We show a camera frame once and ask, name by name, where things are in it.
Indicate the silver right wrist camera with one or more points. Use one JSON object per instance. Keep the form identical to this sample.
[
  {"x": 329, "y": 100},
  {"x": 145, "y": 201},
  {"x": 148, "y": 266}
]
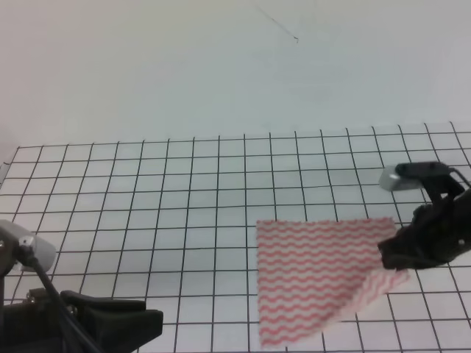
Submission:
[{"x": 391, "y": 181}]

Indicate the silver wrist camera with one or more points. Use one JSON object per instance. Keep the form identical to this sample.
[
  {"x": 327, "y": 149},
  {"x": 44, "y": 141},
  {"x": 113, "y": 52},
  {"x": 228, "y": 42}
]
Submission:
[
  {"x": 391, "y": 181},
  {"x": 19, "y": 245}
]

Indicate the pink wavy-striped towel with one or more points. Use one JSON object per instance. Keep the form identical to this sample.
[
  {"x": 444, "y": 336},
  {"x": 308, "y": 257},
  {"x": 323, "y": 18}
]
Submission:
[{"x": 313, "y": 274}]

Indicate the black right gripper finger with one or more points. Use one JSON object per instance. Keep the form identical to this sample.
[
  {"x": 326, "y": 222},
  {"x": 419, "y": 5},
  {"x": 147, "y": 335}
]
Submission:
[
  {"x": 400, "y": 262},
  {"x": 403, "y": 243}
]

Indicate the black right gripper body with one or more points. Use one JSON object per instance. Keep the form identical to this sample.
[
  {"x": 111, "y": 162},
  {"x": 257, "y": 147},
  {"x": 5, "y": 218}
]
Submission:
[{"x": 442, "y": 231}]

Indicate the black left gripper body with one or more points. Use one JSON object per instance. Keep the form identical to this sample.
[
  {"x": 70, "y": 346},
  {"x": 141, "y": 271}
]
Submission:
[{"x": 33, "y": 325}]

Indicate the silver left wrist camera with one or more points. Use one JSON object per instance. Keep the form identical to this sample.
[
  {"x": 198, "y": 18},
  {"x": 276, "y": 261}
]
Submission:
[{"x": 19, "y": 245}]

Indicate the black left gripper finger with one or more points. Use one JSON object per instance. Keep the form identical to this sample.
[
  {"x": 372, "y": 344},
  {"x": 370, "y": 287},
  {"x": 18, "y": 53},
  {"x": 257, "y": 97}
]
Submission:
[
  {"x": 125, "y": 331},
  {"x": 81, "y": 302}
]

